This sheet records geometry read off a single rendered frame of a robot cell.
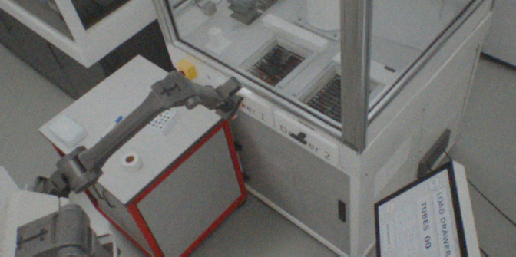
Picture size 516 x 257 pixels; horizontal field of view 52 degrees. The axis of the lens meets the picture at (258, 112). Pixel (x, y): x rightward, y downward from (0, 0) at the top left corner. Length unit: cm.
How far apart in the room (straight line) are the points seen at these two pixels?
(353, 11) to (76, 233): 86
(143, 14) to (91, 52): 32
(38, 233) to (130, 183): 112
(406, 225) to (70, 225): 93
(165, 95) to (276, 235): 149
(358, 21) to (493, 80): 213
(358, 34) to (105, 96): 139
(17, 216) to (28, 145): 222
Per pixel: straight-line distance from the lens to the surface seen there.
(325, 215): 242
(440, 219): 149
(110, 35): 262
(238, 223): 283
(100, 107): 248
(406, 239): 156
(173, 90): 145
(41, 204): 145
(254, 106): 208
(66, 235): 102
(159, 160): 218
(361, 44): 148
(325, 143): 190
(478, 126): 323
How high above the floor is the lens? 242
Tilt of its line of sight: 48 degrees down
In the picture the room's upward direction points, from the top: 11 degrees counter-clockwise
